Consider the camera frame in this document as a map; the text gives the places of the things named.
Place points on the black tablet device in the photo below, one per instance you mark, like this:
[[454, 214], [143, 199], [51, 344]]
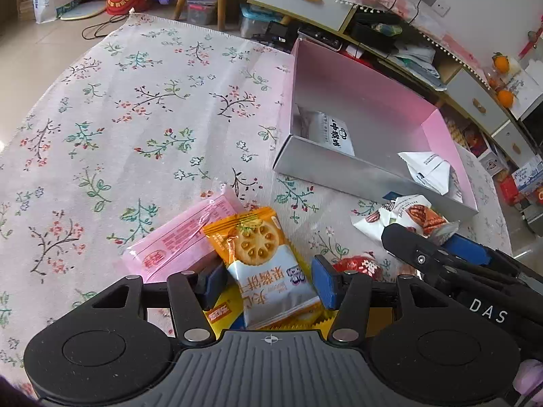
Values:
[[275, 32]]

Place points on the pink snack packet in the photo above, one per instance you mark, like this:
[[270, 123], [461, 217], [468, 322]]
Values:
[[178, 237]]

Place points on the black storage box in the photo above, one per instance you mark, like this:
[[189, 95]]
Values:
[[369, 36]]

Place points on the clear bag of oranges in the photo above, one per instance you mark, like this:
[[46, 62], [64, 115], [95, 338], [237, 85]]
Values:
[[494, 81]]

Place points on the pink fuzzy clothing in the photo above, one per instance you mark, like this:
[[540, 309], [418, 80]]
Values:
[[530, 379]]

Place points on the white round base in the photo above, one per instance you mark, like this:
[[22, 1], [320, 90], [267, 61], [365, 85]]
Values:
[[85, 10]]

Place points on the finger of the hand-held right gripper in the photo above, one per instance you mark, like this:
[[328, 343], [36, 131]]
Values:
[[466, 248], [407, 246]]

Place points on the red snack carton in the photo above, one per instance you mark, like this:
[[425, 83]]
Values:
[[509, 188]]

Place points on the orange fruit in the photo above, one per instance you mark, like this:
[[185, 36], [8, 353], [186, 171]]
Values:
[[501, 63], [505, 98]]

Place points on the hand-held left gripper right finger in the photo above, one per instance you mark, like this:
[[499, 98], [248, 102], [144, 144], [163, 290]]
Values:
[[324, 282]]

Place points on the clear bin black lid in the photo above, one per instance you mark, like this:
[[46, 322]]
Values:
[[318, 38]]

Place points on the cardboard box pink inside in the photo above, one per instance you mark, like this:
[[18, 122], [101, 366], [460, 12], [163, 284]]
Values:
[[360, 101]]

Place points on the dark cloth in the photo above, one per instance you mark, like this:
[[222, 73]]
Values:
[[8, 396]]

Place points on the red hanging ornament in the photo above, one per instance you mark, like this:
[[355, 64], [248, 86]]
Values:
[[530, 44]]

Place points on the red snack packet white flower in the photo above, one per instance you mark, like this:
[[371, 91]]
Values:
[[360, 263]]

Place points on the white folded snack packet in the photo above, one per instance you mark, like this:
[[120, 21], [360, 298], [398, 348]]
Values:
[[428, 169]]

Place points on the white packet black print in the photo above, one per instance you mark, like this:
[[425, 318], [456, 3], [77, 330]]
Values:
[[335, 133]]

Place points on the red box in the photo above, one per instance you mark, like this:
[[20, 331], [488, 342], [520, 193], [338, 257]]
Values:
[[352, 53]]

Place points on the yellow snack packet blue label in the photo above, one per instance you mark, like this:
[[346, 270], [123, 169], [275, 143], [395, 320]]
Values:
[[220, 313]]

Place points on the black microwave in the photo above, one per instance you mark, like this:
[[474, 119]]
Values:
[[535, 135]]

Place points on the floral tablecloth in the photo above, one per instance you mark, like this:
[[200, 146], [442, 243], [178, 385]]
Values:
[[127, 135]]

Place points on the blue white carton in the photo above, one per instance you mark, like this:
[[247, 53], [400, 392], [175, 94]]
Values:
[[528, 176]]

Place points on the pile of white papers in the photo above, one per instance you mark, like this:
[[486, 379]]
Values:
[[418, 65]]

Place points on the white red carton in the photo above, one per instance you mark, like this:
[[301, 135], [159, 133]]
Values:
[[483, 152]]

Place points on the yellow egg tray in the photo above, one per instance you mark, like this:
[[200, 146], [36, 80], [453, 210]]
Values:
[[456, 131]]

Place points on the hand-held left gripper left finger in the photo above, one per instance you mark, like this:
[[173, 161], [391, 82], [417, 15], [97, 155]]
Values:
[[214, 284]]

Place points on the clear storage bin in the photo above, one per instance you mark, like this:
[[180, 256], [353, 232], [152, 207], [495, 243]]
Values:
[[201, 10]]

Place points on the white printed carton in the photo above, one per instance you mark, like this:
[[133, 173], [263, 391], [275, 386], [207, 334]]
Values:
[[524, 84]]

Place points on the white pecan nut packet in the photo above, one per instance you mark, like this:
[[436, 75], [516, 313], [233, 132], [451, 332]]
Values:
[[407, 214]]

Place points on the blue lid storage bin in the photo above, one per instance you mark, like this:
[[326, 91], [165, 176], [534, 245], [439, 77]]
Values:
[[254, 21]]

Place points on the orange biscuit packet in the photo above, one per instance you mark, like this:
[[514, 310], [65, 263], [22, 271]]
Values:
[[254, 246]]

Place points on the wooden cabinet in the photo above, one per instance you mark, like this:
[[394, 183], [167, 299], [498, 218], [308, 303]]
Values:
[[181, 2]]

